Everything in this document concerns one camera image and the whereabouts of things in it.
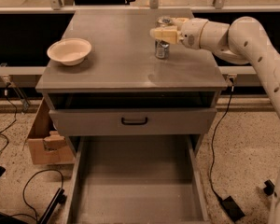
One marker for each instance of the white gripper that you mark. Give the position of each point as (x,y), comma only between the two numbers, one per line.
(190,34)

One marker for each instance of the silver redbull can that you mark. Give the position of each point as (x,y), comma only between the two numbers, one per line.
(161,47)

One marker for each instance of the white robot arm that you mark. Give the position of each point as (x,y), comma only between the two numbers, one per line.
(243,41)

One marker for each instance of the grey drawer cabinet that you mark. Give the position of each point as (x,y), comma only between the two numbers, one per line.
(122,71)

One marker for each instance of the open grey middle drawer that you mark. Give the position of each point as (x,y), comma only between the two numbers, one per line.
(151,179)

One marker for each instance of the white paper bowl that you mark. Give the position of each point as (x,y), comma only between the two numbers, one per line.
(69,51)

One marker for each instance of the brown cardboard box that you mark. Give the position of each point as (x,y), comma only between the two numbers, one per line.
(45,144)

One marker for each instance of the black stand leg right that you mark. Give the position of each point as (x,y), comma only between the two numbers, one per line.
(269,187)

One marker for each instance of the black stand leg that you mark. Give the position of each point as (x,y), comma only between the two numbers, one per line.
(269,187)
(58,198)

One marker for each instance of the black stand leg left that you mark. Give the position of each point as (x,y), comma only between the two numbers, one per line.
(58,198)

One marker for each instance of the black drawer handle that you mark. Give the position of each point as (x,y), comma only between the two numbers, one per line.
(134,122)

